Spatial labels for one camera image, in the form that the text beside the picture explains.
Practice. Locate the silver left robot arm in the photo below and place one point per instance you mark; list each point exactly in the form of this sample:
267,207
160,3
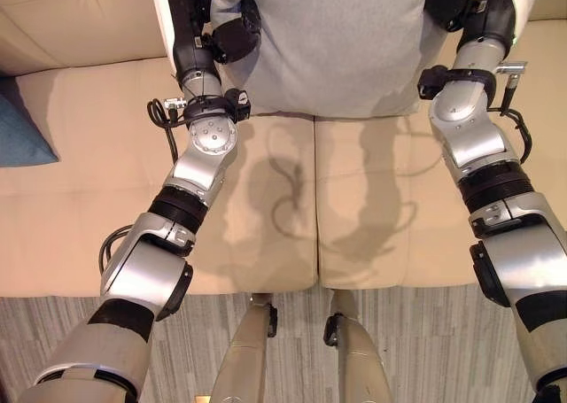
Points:
146,257

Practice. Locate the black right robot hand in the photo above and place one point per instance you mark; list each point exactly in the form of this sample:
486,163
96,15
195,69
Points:
491,9

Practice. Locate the silver right robot leg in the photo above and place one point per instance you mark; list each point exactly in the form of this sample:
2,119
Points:
359,354

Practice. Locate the silver robot leg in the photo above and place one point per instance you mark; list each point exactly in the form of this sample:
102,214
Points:
359,354
243,354

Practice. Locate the blue cushion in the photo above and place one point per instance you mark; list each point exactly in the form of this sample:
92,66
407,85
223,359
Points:
20,128

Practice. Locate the silver left robot leg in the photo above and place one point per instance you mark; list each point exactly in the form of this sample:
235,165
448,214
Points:
243,354

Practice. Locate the light grey cushion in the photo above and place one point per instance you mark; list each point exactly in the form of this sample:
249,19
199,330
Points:
336,44

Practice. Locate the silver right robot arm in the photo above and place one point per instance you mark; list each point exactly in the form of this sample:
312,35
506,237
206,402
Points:
509,252

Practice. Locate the beige sofa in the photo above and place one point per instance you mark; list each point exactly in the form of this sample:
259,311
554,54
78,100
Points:
88,190

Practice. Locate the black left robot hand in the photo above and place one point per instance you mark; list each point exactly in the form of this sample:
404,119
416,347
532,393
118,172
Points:
190,26

